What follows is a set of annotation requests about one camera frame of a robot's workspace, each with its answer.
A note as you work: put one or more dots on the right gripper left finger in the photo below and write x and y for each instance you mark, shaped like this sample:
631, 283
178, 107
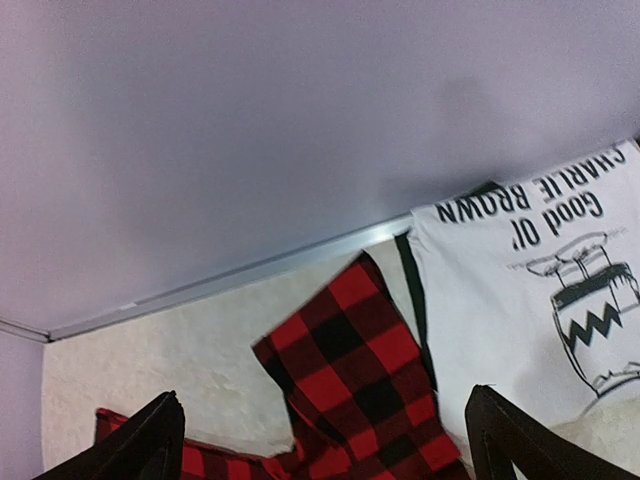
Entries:
149, 445

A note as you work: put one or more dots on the red black plaid garment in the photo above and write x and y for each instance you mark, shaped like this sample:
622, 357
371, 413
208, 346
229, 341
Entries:
357, 393

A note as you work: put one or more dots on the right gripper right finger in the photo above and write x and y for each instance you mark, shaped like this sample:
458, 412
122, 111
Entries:
505, 440

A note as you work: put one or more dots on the white and green raglan shirt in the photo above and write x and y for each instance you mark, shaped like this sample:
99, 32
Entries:
533, 289

